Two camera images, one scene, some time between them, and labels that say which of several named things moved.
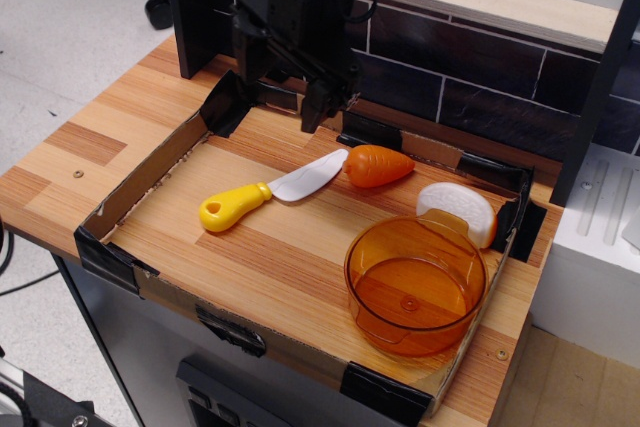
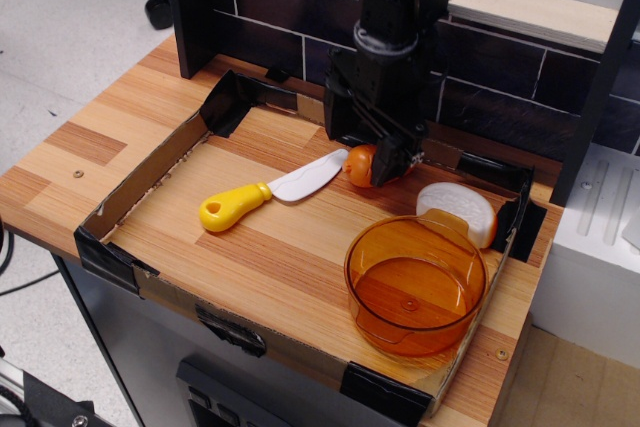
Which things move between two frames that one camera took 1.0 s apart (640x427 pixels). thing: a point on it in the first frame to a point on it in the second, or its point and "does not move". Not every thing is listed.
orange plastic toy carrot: [372, 165] does not move
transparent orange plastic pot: [416, 282] does not move
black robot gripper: [310, 29] to [395, 93]
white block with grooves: [588, 288] does not move
